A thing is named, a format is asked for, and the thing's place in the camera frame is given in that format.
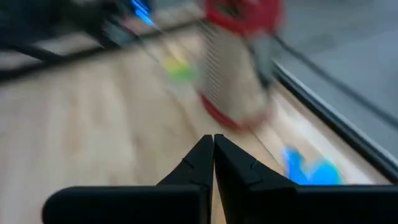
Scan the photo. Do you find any iridescent rainbow knife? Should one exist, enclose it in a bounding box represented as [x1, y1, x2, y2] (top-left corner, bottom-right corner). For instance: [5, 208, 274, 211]
[129, 0, 155, 27]
[281, 145, 345, 187]

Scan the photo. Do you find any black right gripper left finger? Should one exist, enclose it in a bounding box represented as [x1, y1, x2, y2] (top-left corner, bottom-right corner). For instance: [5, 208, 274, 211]
[42, 134, 215, 224]

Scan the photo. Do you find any green mini spatula clear handle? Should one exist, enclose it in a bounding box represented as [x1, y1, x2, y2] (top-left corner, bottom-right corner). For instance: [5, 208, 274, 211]
[167, 64, 197, 82]

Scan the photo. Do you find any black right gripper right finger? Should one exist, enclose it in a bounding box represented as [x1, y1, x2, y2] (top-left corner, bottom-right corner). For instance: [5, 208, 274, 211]
[214, 133, 398, 224]

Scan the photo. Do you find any steel box grater red trim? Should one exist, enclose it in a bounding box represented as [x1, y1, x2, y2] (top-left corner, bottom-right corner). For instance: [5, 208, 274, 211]
[194, 0, 285, 132]

